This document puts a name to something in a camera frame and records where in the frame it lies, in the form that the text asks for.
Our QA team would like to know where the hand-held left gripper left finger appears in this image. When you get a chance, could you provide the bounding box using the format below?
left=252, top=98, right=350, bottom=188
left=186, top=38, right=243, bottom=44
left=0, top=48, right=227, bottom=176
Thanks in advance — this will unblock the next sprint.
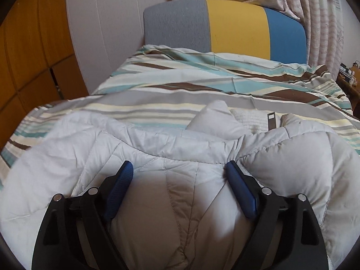
left=31, top=160, right=134, bottom=270

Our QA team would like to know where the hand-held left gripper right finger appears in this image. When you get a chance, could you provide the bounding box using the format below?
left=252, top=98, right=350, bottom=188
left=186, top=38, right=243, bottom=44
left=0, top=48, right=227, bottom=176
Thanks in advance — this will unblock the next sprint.
left=226, top=160, right=330, bottom=270

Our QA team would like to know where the light grey quilted down jacket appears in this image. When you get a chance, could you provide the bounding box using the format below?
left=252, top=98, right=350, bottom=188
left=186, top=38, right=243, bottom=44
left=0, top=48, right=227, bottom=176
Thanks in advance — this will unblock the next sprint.
left=0, top=100, right=360, bottom=270

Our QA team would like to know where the striped duvet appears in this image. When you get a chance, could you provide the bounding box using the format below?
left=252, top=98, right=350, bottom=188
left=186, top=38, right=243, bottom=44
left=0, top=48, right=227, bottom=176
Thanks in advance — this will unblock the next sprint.
left=0, top=44, right=360, bottom=187

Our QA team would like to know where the wooden side table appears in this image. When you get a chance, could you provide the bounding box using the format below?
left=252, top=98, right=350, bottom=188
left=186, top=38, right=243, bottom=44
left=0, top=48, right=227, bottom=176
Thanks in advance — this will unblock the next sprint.
left=336, top=73, right=360, bottom=111

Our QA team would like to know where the patterned round tin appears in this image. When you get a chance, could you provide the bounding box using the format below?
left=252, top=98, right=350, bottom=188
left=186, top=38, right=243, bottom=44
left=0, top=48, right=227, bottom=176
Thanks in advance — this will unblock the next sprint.
left=339, top=69, right=355, bottom=83

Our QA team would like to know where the wooden wardrobe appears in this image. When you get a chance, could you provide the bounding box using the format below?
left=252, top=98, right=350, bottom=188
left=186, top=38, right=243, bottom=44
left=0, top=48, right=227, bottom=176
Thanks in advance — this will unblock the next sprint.
left=0, top=0, right=90, bottom=150

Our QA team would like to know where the grey yellow blue headboard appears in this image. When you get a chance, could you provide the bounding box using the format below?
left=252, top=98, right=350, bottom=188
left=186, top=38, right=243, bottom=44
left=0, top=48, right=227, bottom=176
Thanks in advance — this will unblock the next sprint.
left=143, top=0, right=307, bottom=65

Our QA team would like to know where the ship print curtain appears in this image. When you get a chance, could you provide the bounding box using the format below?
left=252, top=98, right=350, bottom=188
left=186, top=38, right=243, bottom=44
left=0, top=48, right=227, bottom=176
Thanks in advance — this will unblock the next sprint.
left=169, top=0, right=345, bottom=75

